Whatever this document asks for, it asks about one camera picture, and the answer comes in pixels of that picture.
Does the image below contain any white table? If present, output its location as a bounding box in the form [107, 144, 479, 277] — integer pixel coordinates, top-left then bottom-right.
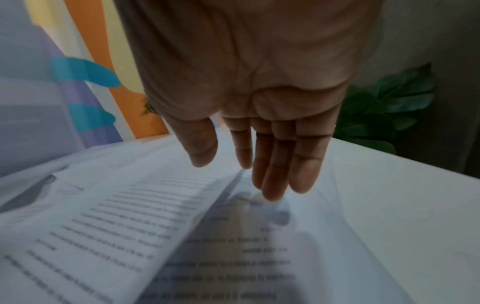
[0, 130, 480, 304]

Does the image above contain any large green monstera plant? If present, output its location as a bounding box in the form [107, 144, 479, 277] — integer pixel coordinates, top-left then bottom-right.
[333, 62, 438, 155]

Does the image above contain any pile of printed papers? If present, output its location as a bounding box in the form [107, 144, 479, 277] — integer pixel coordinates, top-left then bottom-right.
[0, 130, 414, 304]

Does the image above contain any small green plant white pot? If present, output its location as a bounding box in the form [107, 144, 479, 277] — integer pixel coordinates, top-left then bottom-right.
[139, 100, 160, 117]

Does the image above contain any person's right hand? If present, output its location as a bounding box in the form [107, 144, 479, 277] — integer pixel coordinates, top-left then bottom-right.
[112, 0, 383, 202]

